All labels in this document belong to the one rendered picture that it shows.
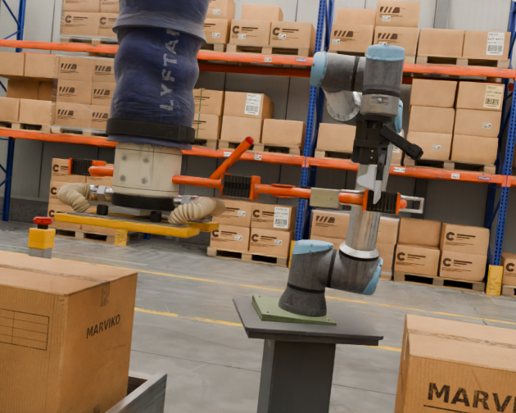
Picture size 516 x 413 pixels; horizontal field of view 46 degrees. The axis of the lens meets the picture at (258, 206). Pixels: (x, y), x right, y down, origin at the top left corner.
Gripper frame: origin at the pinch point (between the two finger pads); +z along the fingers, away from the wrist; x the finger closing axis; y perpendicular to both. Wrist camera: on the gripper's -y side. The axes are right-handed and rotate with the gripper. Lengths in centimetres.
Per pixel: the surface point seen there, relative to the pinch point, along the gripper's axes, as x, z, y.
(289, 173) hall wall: -844, -12, 160
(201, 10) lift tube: 4, -42, 48
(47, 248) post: -51, 31, 117
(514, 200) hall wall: -844, -4, -194
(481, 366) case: 22.4, 30.4, -23.9
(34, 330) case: 19, 39, 77
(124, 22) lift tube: 12, -36, 64
